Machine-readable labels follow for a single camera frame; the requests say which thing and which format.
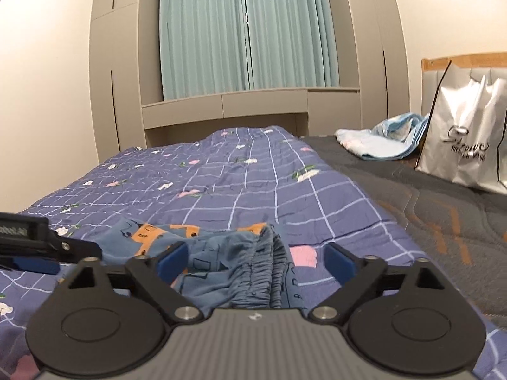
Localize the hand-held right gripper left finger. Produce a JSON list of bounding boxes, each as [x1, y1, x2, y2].
[[59, 241, 203, 326]]

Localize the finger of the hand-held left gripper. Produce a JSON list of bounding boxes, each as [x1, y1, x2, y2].
[[0, 234, 103, 264], [0, 256, 61, 275]]

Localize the blue checked floral blanket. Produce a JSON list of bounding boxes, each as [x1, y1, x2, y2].
[[0, 126, 500, 380]]

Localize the wooden padded headboard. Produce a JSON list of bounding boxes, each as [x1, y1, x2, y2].
[[420, 51, 507, 127]]

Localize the pale green curtain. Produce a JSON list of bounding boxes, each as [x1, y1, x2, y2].
[[158, 0, 341, 102]]

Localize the light blue crumpled cloth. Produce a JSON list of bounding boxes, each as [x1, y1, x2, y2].
[[336, 113, 431, 162]]

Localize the white shopping bag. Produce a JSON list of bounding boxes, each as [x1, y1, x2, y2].
[[414, 60, 507, 196]]

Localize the blue pants with orange print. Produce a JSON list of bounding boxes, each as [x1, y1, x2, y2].
[[97, 218, 306, 310]]

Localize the beige built-in cabinet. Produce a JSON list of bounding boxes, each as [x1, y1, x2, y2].
[[88, 0, 411, 153]]

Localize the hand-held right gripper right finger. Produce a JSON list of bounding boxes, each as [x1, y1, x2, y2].
[[308, 243, 451, 324]]

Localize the dark grey quilted mattress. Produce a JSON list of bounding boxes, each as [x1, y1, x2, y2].
[[299, 135, 507, 322]]

